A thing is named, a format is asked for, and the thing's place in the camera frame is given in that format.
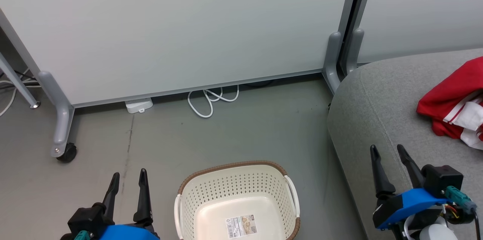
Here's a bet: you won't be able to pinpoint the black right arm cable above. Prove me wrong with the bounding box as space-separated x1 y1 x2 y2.
472 210 482 240

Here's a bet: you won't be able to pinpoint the black caster wheel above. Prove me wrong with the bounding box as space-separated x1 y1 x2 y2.
57 143 77 163

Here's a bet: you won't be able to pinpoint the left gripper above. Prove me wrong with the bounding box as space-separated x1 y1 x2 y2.
60 169 161 240

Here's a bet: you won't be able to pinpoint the thin white floor cable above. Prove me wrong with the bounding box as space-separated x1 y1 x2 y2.
0 68 31 117

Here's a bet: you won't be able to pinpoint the wide white partition panel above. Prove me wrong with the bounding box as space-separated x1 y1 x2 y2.
0 0 363 108

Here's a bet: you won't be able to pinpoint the grey fabric sofa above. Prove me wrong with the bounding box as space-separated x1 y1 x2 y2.
327 48 483 240

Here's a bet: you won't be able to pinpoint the grey metal table leg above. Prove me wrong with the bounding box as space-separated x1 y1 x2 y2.
0 52 41 109

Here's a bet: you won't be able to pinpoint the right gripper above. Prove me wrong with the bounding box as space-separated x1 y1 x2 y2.
370 144 448 230

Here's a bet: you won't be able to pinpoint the white power strip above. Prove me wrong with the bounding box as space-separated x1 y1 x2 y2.
125 98 154 114

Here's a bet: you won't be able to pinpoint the grey partition foot with caster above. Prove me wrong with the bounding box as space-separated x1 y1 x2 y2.
37 71 75 158

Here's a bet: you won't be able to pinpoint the cream perforated laundry basket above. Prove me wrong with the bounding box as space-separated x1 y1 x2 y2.
174 161 301 240

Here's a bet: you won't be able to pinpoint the red and white garment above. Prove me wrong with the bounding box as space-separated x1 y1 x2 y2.
417 57 483 151

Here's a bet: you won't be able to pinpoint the paper product label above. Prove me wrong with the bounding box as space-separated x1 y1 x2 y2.
226 214 258 239

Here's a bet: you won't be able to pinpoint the black floor cables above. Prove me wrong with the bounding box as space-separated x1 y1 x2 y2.
0 69 40 90

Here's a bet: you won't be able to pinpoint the white looped cable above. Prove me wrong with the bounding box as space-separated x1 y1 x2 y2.
188 85 240 118

